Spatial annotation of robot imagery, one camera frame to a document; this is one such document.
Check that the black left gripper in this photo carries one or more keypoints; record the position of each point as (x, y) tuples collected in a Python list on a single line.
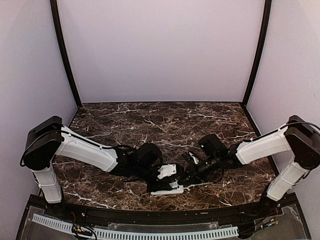
[(160, 186)]

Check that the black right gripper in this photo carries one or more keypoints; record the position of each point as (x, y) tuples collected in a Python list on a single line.
[(195, 177)]

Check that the white remote control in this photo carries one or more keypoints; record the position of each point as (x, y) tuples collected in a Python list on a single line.
[(179, 189)]

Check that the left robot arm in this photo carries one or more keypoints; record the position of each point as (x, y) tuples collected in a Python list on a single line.
[(51, 138)]

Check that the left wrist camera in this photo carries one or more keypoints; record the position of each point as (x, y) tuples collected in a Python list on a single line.
[(179, 171)]

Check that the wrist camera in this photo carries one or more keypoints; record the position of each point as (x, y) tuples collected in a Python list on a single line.
[(188, 157), (179, 171)]

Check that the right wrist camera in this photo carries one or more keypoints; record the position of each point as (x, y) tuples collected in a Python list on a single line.
[(188, 157)]

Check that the black front table rail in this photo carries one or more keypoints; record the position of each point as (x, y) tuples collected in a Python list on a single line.
[(241, 214)]

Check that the white slotted cable duct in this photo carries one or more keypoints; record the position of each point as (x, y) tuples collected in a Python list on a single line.
[(118, 231)]

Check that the black right corner post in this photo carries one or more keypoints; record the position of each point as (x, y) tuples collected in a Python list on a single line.
[(259, 51)]

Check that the black corner post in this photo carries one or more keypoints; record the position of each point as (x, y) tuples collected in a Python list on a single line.
[(259, 51), (63, 52)]

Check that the black left corner post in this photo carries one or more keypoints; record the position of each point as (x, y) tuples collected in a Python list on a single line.
[(63, 52)]

